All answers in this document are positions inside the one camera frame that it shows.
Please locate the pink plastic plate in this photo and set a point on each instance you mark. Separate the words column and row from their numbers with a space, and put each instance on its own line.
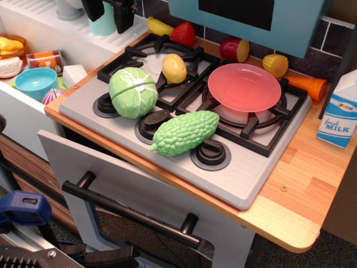
column 244, row 87

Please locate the black stove knob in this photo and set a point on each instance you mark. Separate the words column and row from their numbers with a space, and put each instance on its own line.
column 147, row 126
column 104, row 108
column 211, row 155

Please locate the red toy strawberry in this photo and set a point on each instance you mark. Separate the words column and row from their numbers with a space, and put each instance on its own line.
column 184, row 34

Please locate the black burner grate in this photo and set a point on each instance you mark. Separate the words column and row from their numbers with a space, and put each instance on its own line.
column 256, row 131
column 148, row 55

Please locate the orange toy carrot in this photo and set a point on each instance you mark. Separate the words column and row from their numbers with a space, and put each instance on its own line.
column 315, row 87

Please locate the white oven door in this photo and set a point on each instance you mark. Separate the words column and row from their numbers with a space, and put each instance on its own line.
column 225, row 243

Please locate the white toy bread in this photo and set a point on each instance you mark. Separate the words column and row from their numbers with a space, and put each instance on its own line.
column 11, row 67

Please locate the yellow toy fruit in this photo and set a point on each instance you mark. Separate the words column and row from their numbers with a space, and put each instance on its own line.
column 9, row 46

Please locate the blue white milk carton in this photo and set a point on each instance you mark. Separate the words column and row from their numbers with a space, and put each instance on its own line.
column 339, row 120

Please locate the white toy block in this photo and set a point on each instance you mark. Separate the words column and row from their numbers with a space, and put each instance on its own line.
column 72, row 74

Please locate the green toy bitter gourd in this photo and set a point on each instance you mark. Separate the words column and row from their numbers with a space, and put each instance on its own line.
column 184, row 132

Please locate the orange transparent bowl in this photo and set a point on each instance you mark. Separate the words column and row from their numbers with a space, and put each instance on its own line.
column 22, row 53

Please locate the grey toy faucet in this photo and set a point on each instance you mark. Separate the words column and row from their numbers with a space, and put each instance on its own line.
column 69, row 10

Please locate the yellow toy banana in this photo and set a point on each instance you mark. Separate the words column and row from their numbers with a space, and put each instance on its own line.
column 159, row 28

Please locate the black right stove knob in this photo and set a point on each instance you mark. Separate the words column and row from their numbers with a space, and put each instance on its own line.
column 211, row 155

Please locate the black middle stove knob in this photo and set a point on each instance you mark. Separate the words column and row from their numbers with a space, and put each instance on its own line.
column 147, row 126

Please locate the grey toy stove top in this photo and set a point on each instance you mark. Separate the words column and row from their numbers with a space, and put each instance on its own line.
column 238, row 184

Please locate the black left stove knob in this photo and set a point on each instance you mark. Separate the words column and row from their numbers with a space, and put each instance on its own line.
column 104, row 108

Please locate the yellow toy potato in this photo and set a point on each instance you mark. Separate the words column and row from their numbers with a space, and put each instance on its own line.
column 174, row 68

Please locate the red toy food can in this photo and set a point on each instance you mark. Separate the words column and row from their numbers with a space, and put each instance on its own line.
column 49, row 59

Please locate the purple toy onion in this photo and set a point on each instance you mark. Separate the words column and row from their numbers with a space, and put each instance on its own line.
column 52, row 94

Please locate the green toy cabbage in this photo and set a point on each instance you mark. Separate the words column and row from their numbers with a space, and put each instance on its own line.
column 133, row 92

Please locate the black right burner grate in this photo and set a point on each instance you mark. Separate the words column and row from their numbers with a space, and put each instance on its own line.
column 256, row 131

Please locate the red yellow toy apple half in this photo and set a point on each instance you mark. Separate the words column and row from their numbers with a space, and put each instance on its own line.
column 235, row 50

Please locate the black oven door handle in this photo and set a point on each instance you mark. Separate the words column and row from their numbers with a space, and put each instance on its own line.
column 183, row 234

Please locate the yellow toy corn piece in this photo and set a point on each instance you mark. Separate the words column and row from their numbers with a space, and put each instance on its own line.
column 275, row 64

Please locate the teal plastic cup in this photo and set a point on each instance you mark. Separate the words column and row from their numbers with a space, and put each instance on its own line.
column 105, row 25

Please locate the black left burner grate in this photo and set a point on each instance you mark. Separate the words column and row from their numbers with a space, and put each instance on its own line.
column 148, row 55

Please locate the blue clamp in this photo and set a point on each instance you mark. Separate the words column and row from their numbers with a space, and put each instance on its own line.
column 25, row 209

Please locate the blue plastic bowl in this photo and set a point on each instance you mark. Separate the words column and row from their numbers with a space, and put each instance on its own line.
column 36, row 82

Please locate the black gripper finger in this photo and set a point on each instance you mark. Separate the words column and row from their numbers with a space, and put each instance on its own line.
column 124, row 15
column 94, row 9

